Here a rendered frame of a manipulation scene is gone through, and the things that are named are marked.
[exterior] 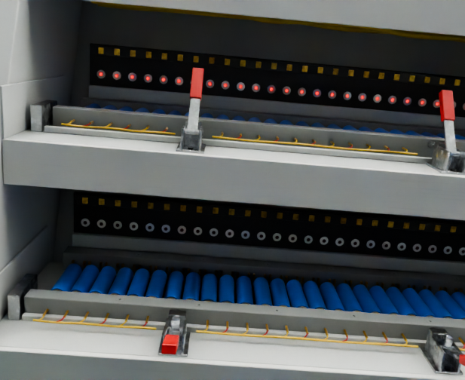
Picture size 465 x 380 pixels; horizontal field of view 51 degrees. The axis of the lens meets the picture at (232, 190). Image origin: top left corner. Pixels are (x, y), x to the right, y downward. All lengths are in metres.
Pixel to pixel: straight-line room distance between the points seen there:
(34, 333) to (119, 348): 0.09
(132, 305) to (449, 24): 0.44
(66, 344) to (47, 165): 0.17
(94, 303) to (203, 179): 0.17
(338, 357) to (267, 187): 0.18
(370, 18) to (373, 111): 0.17
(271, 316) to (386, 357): 0.12
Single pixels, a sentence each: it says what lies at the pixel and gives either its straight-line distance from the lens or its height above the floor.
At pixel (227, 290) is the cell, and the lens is 0.56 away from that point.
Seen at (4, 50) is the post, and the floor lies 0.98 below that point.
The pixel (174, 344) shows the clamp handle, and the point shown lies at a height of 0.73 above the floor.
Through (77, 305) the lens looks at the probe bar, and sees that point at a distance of 0.54.
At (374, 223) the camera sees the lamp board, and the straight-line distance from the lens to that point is 0.65.
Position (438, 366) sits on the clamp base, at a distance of 0.54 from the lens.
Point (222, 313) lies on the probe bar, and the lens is 0.52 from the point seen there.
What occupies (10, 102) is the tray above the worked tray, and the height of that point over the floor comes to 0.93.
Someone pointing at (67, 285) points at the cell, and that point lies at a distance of 0.58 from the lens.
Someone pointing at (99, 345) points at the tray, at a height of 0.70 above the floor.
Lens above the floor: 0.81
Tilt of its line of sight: 6 degrees up
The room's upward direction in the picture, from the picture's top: 4 degrees clockwise
